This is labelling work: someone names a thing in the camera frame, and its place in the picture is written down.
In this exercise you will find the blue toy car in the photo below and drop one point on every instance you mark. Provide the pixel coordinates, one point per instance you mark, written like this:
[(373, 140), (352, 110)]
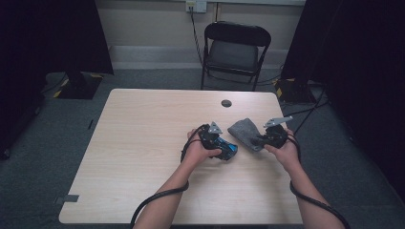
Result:
[(230, 149)]

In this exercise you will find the person's left hand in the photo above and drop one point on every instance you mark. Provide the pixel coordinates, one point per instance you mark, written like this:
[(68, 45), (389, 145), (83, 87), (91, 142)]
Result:
[(196, 152)]

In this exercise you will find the grey tape piece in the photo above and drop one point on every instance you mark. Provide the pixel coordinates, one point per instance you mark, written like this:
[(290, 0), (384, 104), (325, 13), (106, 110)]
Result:
[(68, 198)]

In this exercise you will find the black curtain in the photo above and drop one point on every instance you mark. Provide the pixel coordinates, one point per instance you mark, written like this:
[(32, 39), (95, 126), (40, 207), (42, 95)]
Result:
[(47, 47), (366, 63)]

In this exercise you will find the grey cloth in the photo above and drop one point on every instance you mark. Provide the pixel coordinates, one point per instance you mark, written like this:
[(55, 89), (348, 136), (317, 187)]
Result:
[(243, 132)]

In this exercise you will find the white wall socket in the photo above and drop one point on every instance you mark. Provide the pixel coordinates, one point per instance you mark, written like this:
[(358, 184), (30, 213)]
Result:
[(196, 6)]

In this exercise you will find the black table grommet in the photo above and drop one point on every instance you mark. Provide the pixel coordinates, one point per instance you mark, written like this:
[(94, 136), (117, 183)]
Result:
[(226, 103)]

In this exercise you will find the black stand base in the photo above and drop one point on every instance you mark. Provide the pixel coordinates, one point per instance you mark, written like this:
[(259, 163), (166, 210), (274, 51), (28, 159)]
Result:
[(294, 92), (79, 86)]

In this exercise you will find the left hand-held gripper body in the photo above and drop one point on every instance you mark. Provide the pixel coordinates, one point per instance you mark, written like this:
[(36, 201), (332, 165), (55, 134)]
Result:
[(209, 140)]

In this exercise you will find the black folding chair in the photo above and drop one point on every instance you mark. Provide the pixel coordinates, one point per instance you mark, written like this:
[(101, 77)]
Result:
[(234, 55)]

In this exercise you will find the person's right hand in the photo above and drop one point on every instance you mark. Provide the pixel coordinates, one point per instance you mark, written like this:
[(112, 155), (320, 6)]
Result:
[(288, 156)]

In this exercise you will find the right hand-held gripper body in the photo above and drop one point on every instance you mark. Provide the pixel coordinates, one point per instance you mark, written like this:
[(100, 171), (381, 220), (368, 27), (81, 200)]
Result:
[(277, 138)]

